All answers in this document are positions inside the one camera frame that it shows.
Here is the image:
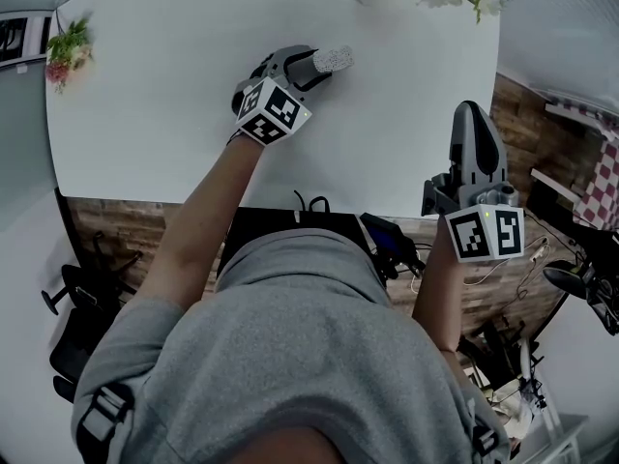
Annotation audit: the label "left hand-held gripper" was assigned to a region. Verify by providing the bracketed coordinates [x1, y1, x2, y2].
[231, 43, 336, 149]

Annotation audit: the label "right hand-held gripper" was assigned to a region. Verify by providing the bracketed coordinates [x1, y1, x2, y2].
[421, 101, 526, 264]

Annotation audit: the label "person's right forearm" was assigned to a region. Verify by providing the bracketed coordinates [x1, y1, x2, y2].
[410, 229, 468, 356]

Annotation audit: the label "person's left forearm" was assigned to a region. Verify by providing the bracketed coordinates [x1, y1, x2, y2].
[141, 134, 266, 312]

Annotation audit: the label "white side table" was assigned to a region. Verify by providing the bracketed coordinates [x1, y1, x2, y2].
[528, 98, 619, 203]

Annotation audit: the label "white power strip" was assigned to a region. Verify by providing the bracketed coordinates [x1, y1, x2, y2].
[528, 241, 553, 264]

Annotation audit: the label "checkered tablecloth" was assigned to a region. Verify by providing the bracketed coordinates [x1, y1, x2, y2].
[575, 137, 619, 232]

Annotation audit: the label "person's black trousers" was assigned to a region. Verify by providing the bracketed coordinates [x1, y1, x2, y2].
[214, 208, 384, 295]

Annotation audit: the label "pink flower bouquet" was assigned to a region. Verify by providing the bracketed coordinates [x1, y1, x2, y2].
[44, 12, 97, 97]

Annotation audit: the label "person's grey shirt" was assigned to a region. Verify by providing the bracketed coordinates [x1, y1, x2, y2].
[70, 227, 515, 464]

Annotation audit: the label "black metal rack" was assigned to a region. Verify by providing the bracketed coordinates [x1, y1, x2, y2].
[0, 14, 53, 68]

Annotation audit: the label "black office chair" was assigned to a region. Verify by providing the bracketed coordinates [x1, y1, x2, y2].
[40, 231, 145, 404]

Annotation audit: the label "white cable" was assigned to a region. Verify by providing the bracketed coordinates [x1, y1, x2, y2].
[410, 247, 539, 300]

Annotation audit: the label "black belt device with cables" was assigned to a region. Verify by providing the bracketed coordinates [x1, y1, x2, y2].
[359, 212, 427, 280]

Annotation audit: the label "black looped cable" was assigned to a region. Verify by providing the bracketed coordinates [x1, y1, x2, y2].
[291, 188, 334, 216]

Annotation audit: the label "black harness strap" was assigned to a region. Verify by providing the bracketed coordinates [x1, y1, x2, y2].
[470, 422, 500, 456]
[74, 381, 135, 445]

